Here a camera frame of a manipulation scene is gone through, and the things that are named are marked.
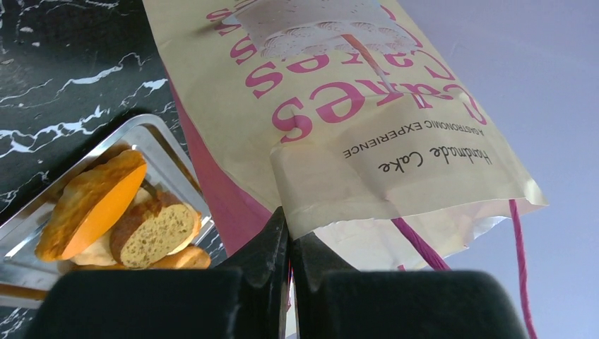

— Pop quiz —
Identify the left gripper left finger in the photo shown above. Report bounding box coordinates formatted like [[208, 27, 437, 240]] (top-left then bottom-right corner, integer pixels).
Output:
[[25, 208, 289, 338]]

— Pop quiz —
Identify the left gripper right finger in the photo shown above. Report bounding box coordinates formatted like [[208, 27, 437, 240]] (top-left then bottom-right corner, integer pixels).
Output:
[[291, 234, 527, 338]]

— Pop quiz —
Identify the silver metal tray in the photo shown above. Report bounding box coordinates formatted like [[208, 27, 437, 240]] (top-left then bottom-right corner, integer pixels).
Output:
[[1, 114, 214, 292]]

